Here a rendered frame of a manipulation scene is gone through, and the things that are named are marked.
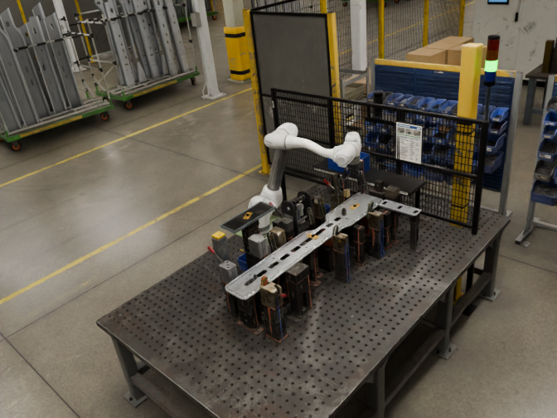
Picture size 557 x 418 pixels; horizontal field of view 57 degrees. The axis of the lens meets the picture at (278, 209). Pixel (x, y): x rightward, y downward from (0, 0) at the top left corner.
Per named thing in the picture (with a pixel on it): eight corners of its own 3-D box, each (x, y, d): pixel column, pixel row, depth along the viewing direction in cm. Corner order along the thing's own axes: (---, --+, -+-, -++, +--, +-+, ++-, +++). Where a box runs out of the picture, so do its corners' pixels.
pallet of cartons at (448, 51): (453, 135, 703) (459, 59, 653) (404, 125, 756) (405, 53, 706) (494, 110, 773) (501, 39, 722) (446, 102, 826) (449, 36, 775)
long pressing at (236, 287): (248, 303, 278) (247, 301, 277) (220, 289, 292) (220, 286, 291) (385, 200, 362) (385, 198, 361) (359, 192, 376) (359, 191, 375)
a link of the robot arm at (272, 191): (254, 210, 406) (266, 197, 423) (271, 218, 402) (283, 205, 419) (273, 124, 361) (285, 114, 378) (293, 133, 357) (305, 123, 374)
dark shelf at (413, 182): (410, 196, 361) (410, 192, 359) (312, 169, 417) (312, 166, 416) (425, 184, 374) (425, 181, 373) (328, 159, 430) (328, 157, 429)
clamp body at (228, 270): (236, 319, 310) (227, 272, 293) (224, 313, 317) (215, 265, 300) (247, 311, 316) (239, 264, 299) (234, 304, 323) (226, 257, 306)
